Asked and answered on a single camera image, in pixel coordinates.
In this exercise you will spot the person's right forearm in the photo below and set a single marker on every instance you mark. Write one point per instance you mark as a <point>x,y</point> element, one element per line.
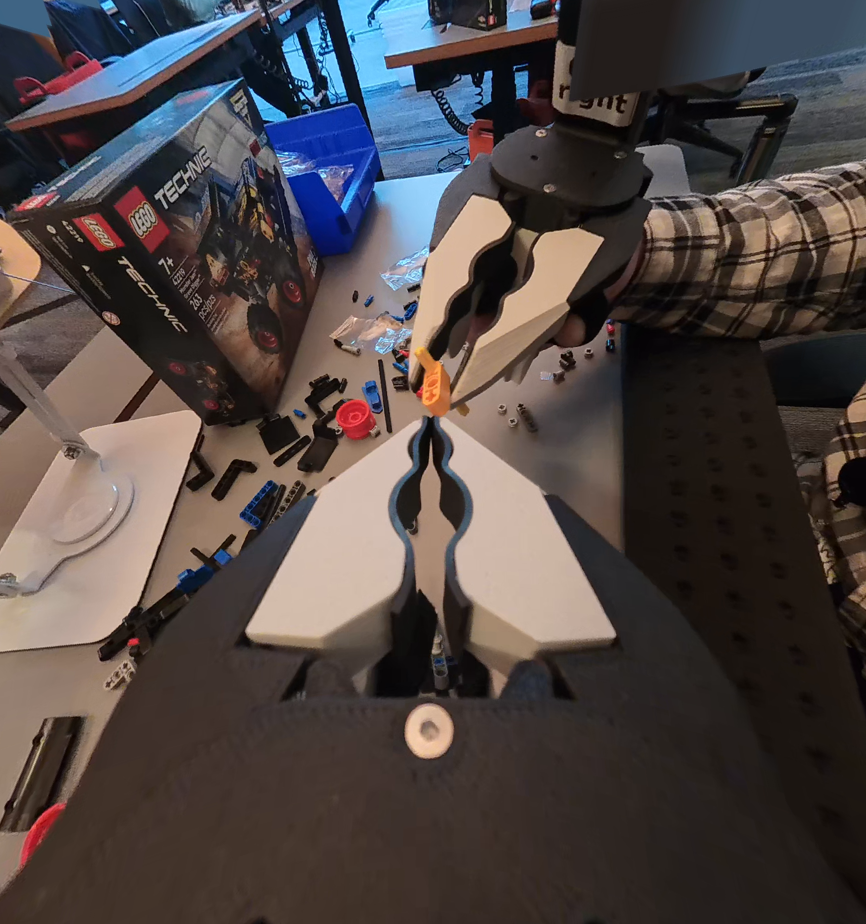
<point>765,245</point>

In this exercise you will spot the white small angled beam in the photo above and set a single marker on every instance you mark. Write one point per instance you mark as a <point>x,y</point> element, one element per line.
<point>119,675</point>

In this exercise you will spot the grey short toy beam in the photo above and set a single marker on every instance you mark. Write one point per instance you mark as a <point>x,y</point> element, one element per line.
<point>526,417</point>

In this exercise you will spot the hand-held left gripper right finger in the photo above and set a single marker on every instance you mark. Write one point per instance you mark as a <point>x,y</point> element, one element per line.
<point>541,577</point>

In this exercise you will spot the small red box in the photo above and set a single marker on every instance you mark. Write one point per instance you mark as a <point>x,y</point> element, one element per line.
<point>485,133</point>

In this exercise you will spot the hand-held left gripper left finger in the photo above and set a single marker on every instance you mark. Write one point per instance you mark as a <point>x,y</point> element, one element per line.
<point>324,577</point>

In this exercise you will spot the dark cardboard box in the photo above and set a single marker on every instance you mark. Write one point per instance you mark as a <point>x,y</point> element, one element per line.
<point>469,11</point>

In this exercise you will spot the black curved toy panel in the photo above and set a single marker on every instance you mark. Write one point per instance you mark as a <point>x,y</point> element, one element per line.
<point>319,447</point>

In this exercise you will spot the blue curved toy panel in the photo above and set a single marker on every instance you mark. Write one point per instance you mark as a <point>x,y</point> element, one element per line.
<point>370,393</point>

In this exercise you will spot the pile of black toy beams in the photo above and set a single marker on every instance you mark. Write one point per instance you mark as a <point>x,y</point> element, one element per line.
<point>223,483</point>

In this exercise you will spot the orange thin toy beam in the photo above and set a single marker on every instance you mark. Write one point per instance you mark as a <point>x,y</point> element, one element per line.
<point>440,393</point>

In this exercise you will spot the person's right hand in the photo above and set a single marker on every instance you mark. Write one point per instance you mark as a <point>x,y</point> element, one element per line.
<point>570,333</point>

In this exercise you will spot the clear plastic bag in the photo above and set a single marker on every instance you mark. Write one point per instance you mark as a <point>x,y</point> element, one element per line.
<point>404,271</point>
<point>371,332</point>

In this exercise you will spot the grey desk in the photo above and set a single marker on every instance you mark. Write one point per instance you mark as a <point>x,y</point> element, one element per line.
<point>570,447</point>

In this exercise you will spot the black office chair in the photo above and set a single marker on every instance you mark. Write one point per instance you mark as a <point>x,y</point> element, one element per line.
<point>7,108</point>

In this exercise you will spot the long black toy axle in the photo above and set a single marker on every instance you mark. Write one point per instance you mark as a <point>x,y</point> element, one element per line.
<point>384,397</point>

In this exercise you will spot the blue angled toy beam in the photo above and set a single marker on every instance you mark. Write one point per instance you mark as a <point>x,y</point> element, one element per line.
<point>259,502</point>

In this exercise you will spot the black chair base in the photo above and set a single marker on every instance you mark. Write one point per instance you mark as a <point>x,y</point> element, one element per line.
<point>700,123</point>

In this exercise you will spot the teal office chair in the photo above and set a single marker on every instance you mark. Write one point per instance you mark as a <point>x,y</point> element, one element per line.
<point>815,375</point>

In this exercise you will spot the red bag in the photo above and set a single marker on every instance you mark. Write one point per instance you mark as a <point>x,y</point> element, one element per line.
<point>57,72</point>

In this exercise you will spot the black square toy panel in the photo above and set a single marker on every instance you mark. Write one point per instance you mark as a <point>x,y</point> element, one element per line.
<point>280,432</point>

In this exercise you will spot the toy truck set box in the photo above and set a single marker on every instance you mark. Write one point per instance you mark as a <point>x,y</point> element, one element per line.
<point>187,274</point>

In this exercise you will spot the blue storage bin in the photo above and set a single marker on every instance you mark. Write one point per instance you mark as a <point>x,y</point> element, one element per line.
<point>324,209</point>

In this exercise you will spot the white book stand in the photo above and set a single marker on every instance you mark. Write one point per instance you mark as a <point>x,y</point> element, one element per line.
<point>137,491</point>

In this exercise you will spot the pile of small toy pins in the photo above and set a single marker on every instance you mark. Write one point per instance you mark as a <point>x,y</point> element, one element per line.
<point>402,355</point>

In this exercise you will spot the crumpled shiny plastic bag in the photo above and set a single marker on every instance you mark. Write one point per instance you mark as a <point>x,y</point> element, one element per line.
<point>317,173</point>

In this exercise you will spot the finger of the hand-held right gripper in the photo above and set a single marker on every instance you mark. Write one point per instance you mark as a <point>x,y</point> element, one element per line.
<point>548,281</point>
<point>461,260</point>

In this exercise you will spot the grey long toy beam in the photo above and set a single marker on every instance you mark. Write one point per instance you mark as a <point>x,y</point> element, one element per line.
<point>288,498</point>

